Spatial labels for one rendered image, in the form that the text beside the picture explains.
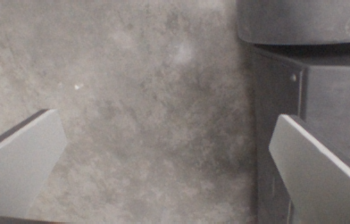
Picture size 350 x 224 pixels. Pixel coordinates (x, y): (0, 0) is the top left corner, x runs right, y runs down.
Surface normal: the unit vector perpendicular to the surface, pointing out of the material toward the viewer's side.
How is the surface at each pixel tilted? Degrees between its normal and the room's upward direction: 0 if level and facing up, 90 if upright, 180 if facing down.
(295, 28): 49
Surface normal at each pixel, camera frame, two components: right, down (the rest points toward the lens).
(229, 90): 0.06, 0.44
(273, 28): -0.82, 0.43
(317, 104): -0.65, 0.47
